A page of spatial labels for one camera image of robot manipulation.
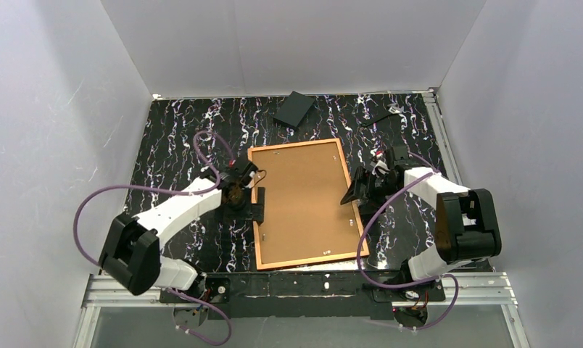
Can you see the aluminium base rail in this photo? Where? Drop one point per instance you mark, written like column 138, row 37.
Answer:
column 480, row 310

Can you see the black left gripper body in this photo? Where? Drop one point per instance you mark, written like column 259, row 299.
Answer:
column 246, row 209

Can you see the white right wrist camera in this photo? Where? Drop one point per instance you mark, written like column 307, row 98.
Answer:
column 378, row 166

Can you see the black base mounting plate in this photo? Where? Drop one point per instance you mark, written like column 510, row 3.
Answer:
column 286, row 294

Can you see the black square block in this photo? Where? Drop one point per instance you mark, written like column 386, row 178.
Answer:
column 293, row 110

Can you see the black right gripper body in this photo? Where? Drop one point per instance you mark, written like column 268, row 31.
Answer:
column 368, row 183

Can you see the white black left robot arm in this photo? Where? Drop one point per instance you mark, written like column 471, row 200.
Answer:
column 132, row 251

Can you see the orange picture frame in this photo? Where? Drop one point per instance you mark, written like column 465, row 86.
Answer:
column 258, row 216

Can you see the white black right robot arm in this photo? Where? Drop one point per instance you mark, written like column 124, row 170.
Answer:
column 466, row 226

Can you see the brown cardboard backing board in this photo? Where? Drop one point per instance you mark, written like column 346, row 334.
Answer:
column 306, row 201

